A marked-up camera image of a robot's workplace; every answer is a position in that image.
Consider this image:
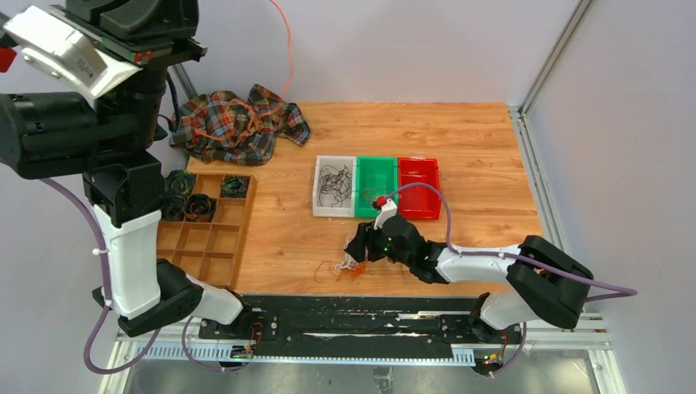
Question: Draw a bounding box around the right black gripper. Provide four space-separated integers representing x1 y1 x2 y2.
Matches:
345 217 412 267

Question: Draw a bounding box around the cable bundle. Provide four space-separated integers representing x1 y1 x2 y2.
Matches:
313 253 371 285

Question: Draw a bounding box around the orange cable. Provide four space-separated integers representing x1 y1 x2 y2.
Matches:
360 186 388 208
191 0 295 144

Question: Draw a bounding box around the black cable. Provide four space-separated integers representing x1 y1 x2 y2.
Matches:
317 165 355 210

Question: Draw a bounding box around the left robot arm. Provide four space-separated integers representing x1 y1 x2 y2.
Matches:
1 1 252 339

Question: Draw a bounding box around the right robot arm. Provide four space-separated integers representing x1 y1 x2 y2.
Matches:
344 215 593 342

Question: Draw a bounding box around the white plastic bin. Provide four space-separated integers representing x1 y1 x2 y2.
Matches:
312 155 357 218

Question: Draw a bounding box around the green plastic bin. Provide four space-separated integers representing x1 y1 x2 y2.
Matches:
355 156 398 218

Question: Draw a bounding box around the red plastic bin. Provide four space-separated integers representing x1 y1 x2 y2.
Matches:
397 157 441 220

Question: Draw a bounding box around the plaid cloth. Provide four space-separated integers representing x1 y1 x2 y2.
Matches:
168 84 311 166

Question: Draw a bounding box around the wooden compartment tray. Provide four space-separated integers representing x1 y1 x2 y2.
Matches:
156 172 257 290

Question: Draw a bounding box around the green patterned fabric roll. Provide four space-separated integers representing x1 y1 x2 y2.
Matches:
164 170 196 196

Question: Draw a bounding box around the brown fabric roll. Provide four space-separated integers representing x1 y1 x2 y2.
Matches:
184 194 217 222

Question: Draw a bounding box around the dark fabric roll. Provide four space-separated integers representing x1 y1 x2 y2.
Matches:
161 194 187 222

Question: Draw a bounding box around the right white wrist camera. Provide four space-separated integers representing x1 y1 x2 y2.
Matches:
373 196 398 230

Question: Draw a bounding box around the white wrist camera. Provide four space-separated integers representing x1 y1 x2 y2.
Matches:
1 6 141 99
373 196 398 230

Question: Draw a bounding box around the left aluminium frame post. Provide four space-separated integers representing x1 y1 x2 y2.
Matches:
169 64 198 99

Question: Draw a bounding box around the aluminium frame post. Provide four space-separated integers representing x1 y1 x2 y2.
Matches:
169 64 198 99
518 0 595 117

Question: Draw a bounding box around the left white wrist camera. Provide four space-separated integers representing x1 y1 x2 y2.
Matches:
1 6 141 99

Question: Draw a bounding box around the aluminium front rail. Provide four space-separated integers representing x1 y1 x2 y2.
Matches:
99 313 624 393

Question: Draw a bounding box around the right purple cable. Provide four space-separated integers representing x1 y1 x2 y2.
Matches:
375 181 639 378

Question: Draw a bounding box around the right aluminium frame post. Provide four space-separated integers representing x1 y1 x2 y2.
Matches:
518 0 595 117

